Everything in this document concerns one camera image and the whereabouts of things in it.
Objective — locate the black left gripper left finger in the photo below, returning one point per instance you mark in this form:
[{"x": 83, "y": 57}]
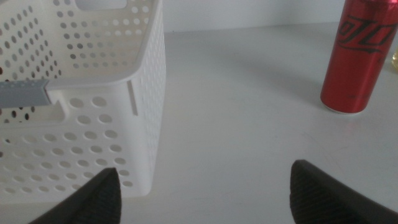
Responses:
[{"x": 99, "y": 199}]

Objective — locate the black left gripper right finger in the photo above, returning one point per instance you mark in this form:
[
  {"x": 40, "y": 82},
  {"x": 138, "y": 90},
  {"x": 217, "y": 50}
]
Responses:
[{"x": 317, "y": 199}]

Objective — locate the yellow tea bottle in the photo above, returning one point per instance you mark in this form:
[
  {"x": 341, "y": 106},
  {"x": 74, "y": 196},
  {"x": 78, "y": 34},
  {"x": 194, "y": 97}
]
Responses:
[{"x": 395, "y": 62}]

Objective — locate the white perforated plastic basket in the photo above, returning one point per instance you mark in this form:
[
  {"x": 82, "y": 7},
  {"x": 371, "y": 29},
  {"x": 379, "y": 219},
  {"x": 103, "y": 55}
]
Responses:
[{"x": 102, "y": 77}]

